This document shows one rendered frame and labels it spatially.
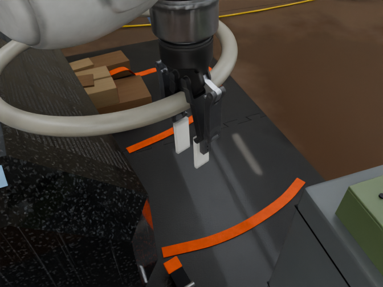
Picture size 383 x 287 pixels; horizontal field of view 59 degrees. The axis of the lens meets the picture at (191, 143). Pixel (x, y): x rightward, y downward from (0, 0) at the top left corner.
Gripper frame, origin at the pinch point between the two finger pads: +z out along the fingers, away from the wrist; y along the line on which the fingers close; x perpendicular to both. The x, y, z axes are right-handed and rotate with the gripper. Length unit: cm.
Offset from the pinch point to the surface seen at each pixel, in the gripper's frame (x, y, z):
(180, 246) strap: -13, 27, 83
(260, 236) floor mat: -42, 9, 85
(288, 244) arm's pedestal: -10.8, -17.2, 24.4
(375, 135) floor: -139, 8, 87
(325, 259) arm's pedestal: -7.6, -25.5, 15.3
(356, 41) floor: -233, 71, 85
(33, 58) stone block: 4, 69, 8
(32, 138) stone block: 19.1, 28.1, 4.8
